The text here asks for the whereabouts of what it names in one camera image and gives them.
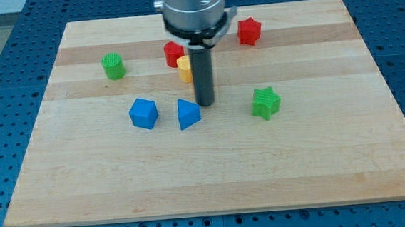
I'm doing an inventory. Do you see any yellow block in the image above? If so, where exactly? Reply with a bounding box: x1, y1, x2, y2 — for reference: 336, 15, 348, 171
177, 55, 193, 83

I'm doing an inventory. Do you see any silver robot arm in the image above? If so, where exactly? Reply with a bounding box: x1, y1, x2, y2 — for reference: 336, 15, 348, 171
153, 0, 237, 50

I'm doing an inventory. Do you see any blue triangle block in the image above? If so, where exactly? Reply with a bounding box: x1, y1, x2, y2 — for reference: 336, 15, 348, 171
177, 99, 201, 130

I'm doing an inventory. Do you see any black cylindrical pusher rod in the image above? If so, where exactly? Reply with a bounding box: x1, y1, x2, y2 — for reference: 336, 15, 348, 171
189, 49, 215, 107

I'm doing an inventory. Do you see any blue cube block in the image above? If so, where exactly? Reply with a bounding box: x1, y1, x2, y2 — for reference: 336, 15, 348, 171
129, 98, 158, 129

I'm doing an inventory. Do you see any green star block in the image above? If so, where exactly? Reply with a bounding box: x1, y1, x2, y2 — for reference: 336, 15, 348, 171
252, 86, 281, 121

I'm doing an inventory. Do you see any red block behind rod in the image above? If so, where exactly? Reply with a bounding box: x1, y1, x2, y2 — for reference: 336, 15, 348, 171
163, 41, 185, 68

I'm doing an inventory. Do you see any red star block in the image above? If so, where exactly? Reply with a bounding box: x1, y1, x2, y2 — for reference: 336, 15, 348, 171
237, 17, 262, 46

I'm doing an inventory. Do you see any wooden board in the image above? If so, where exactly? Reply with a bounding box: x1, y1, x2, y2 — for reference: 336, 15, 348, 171
4, 0, 405, 227

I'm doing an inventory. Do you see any green cylinder block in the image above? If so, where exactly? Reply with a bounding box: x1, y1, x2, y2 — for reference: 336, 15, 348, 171
101, 52, 126, 81

